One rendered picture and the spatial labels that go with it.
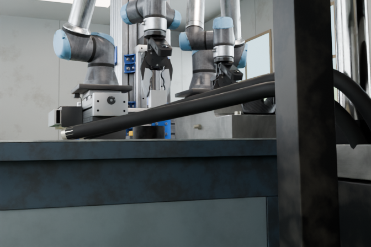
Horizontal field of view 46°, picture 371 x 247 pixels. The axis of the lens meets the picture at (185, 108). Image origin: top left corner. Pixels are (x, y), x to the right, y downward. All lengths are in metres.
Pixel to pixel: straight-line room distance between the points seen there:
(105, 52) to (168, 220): 1.11
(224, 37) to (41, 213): 0.99
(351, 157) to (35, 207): 0.58
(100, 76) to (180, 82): 6.39
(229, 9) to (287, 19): 1.37
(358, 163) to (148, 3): 0.89
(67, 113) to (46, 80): 6.36
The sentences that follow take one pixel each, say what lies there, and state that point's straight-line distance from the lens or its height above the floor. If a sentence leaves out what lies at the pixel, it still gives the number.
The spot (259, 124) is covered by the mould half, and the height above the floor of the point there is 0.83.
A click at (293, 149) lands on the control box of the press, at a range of 0.61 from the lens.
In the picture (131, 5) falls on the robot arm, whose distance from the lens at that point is 1.52.
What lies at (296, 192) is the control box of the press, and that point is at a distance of 0.61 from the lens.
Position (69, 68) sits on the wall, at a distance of 8.40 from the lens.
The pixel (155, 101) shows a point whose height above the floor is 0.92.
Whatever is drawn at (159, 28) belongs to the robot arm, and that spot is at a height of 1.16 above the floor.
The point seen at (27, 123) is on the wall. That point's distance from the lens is 8.22.
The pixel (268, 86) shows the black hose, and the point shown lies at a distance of 0.82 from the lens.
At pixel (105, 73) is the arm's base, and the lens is 1.88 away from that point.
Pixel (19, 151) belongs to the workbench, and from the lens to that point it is 0.86.
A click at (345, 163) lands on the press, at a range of 0.83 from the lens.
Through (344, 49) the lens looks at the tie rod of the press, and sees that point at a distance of 0.91.
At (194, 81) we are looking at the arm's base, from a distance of 2.05.
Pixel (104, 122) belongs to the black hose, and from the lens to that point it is 0.94.
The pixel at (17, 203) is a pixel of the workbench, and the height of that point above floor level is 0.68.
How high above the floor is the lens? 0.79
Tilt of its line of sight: 5 degrees up
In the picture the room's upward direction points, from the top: 1 degrees counter-clockwise
